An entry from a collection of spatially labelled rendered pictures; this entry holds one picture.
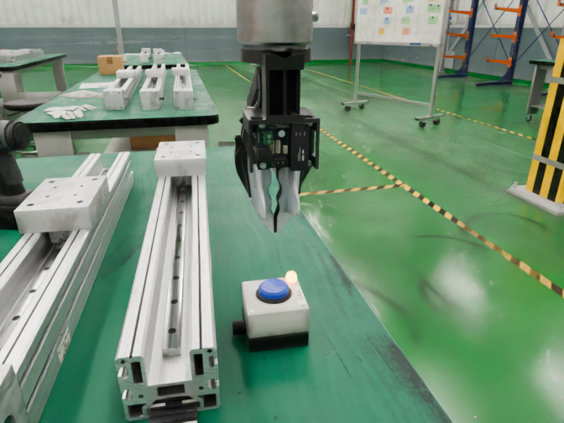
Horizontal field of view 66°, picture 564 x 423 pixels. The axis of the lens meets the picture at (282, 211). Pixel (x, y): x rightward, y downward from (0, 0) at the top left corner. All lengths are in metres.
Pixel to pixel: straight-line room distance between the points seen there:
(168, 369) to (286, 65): 0.34
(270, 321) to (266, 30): 0.34
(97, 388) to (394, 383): 0.35
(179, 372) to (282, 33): 0.36
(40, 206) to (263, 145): 0.45
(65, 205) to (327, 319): 0.45
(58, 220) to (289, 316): 0.41
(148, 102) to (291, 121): 1.94
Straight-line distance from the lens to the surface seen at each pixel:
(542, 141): 3.61
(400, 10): 6.23
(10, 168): 1.03
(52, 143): 2.33
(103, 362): 0.62
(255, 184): 0.50
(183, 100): 2.30
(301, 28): 0.44
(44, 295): 0.61
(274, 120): 0.42
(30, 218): 0.78
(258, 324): 0.56
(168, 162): 0.97
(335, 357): 0.58
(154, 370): 0.52
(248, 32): 0.44
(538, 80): 6.72
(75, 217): 0.77
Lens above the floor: 1.17
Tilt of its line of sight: 23 degrees down
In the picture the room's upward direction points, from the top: straight up
